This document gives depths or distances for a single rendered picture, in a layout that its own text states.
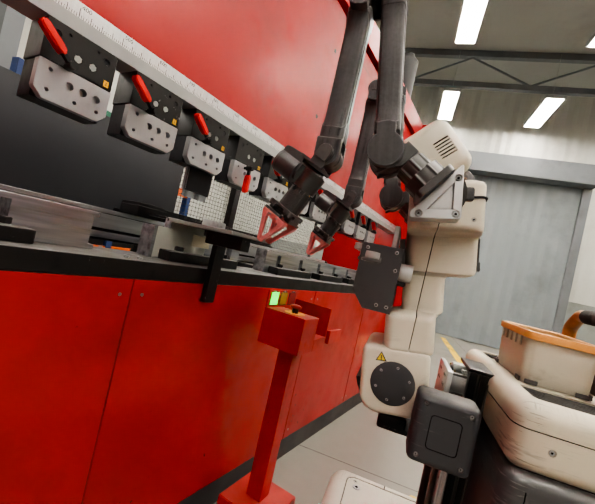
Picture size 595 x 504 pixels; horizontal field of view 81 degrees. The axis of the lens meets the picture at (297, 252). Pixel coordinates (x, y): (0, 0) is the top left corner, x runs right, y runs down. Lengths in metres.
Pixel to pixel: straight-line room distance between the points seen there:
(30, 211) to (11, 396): 0.38
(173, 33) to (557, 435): 1.25
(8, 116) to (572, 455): 1.67
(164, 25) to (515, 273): 8.17
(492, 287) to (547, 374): 7.62
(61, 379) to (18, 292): 0.22
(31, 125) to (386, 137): 1.17
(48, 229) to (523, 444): 1.05
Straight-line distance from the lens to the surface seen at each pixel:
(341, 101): 0.87
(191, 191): 1.20
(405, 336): 0.90
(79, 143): 1.57
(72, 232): 0.99
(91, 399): 1.02
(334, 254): 3.25
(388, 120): 0.81
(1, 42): 5.57
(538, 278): 8.78
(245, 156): 1.32
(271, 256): 1.53
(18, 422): 0.96
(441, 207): 0.78
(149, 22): 1.12
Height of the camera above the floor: 0.97
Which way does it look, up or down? 1 degrees up
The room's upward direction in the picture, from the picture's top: 13 degrees clockwise
